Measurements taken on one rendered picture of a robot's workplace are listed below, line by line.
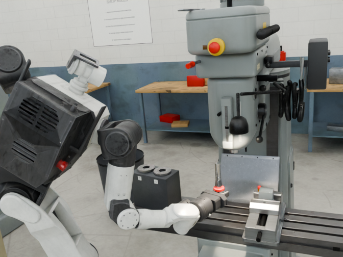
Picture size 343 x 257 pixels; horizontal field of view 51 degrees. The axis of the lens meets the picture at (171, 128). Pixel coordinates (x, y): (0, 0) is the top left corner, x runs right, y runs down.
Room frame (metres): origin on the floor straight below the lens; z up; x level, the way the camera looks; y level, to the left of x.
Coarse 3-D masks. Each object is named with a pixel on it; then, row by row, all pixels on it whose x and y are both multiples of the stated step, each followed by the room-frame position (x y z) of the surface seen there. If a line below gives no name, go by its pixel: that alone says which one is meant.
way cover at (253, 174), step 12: (228, 156) 1.87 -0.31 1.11; (240, 156) 1.85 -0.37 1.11; (252, 156) 1.82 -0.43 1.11; (264, 156) 1.80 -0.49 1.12; (228, 168) 1.84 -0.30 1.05; (240, 168) 1.82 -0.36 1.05; (252, 168) 1.79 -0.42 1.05; (264, 168) 1.77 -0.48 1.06; (276, 168) 1.75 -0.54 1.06; (228, 180) 1.81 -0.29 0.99; (240, 180) 1.79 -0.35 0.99; (252, 180) 1.77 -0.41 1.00; (264, 180) 1.74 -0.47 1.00; (276, 180) 1.72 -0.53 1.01; (240, 192) 1.74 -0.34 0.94; (252, 192) 1.72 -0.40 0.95
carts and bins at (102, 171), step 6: (138, 150) 3.46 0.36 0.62; (102, 156) 3.42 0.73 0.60; (138, 156) 3.46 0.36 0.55; (96, 162) 3.22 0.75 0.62; (102, 162) 3.40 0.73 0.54; (138, 162) 3.18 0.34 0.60; (102, 168) 3.14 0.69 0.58; (102, 174) 3.16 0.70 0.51; (102, 180) 3.19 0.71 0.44; (132, 192) 3.12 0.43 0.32; (132, 198) 3.12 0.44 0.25
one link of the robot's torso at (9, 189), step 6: (0, 186) 1.12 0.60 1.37; (6, 186) 1.12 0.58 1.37; (12, 186) 1.12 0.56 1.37; (18, 186) 1.13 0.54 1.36; (24, 186) 1.14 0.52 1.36; (0, 192) 1.11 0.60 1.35; (6, 192) 1.11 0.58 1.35; (18, 192) 1.11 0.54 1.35; (24, 192) 1.11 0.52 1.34; (30, 192) 1.13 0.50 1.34; (36, 192) 1.15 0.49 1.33; (0, 198) 1.11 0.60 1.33; (30, 198) 1.12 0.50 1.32; (36, 198) 1.14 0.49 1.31
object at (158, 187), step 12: (144, 168) 1.70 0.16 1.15; (156, 168) 1.66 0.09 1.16; (168, 168) 1.65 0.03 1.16; (144, 180) 1.62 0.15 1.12; (156, 180) 1.58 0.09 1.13; (168, 180) 1.57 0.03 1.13; (144, 192) 1.63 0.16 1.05; (156, 192) 1.58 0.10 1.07; (168, 192) 1.56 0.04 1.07; (180, 192) 1.64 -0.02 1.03; (144, 204) 1.63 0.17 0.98; (156, 204) 1.59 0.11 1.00; (168, 204) 1.55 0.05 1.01
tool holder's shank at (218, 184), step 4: (216, 164) 1.38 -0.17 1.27; (216, 168) 1.38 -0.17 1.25; (220, 168) 1.39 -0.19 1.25; (216, 172) 1.38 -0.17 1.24; (220, 172) 1.38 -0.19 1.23; (216, 176) 1.38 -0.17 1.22; (220, 176) 1.38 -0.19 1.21; (216, 180) 1.38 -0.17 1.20; (220, 180) 1.38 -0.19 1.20; (216, 184) 1.38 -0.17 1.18; (220, 184) 1.38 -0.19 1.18
